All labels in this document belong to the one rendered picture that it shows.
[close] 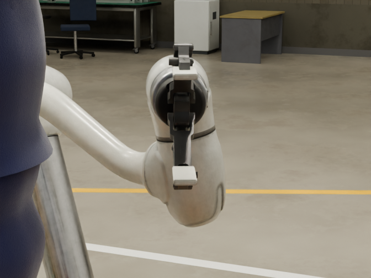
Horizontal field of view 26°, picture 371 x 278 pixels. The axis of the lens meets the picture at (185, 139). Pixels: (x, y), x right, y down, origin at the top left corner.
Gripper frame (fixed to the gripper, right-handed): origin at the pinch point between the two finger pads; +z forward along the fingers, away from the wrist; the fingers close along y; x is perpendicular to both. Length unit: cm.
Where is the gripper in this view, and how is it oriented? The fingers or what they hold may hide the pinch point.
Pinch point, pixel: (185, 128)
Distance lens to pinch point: 101.8
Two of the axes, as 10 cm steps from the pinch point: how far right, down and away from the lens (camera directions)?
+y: 0.0, 9.7, 2.3
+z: 0.4, 2.3, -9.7
